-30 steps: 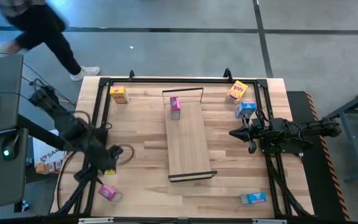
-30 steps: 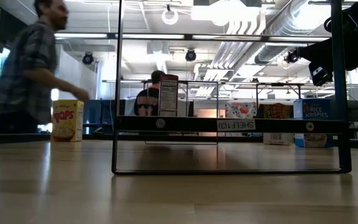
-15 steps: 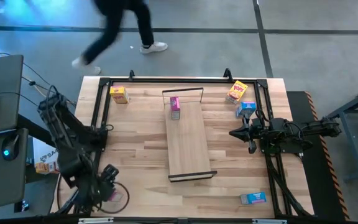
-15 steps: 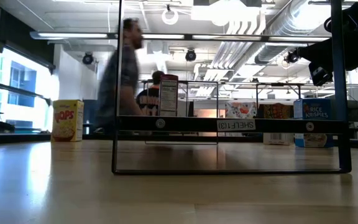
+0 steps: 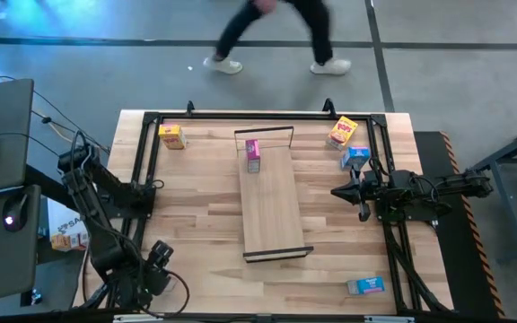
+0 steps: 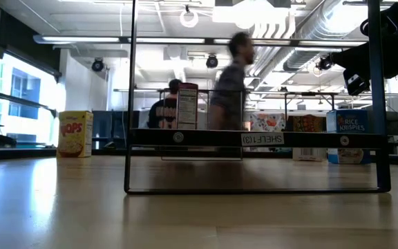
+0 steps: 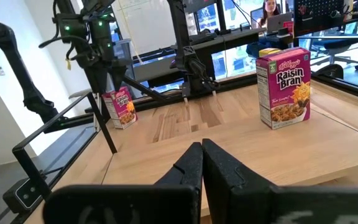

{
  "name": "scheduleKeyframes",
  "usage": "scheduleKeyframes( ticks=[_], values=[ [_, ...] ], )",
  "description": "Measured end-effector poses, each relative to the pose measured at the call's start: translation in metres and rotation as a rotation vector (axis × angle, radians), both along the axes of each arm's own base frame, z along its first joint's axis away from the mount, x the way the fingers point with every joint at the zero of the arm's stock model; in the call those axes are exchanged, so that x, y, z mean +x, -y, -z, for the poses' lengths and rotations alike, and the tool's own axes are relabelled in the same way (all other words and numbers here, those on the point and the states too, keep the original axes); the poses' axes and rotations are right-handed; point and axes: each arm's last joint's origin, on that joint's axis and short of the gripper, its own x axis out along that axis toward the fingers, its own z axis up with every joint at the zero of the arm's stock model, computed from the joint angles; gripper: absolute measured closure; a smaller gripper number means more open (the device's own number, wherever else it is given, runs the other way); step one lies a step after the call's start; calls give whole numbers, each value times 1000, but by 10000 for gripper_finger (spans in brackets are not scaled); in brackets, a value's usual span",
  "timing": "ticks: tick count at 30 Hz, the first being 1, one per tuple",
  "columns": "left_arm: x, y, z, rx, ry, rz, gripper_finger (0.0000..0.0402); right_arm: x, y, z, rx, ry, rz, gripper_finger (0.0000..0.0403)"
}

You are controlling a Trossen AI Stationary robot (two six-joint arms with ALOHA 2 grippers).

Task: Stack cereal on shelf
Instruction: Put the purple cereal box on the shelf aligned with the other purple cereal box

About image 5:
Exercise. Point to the white printed cardboard box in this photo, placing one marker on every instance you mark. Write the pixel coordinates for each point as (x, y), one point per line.
(65, 224)

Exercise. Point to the wooden shelf with black frame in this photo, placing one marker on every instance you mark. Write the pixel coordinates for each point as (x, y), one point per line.
(269, 202)

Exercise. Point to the dark grey metal stand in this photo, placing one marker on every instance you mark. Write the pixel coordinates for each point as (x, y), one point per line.
(505, 202)

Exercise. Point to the blue cereal box pink label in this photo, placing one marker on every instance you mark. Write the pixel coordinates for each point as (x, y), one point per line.
(368, 285)

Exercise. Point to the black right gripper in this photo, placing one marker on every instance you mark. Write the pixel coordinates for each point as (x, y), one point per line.
(377, 190)

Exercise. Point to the grey desk top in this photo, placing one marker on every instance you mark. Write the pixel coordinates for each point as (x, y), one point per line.
(2, 107)
(2, 260)

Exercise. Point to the blue Rice Krispies box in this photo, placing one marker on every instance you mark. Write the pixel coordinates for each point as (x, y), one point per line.
(356, 156)

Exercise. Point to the yellow Corn Pops box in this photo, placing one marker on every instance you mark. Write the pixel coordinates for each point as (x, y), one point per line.
(343, 132)
(172, 137)

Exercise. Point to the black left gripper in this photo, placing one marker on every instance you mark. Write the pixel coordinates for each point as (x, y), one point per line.
(144, 287)

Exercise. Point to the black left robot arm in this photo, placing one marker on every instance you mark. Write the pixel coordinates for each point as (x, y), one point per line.
(92, 197)

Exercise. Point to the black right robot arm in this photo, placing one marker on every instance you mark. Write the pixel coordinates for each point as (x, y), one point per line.
(460, 184)

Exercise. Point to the black table frame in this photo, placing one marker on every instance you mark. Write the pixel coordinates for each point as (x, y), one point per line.
(263, 116)

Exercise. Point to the magenta Raisin Bran box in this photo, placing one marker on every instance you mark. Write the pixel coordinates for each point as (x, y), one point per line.
(253, 154)

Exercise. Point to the black frame bracket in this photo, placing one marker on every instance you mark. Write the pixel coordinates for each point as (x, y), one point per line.
(190, 108)
(329, 108)

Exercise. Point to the person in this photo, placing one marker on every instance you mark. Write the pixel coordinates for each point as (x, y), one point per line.
(317, 27)

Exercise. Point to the black hazard-striped floor mat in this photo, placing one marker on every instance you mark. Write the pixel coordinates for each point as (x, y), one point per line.
(433, 152)

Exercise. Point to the black computer mouse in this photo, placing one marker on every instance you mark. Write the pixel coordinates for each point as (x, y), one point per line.
(14, 213)

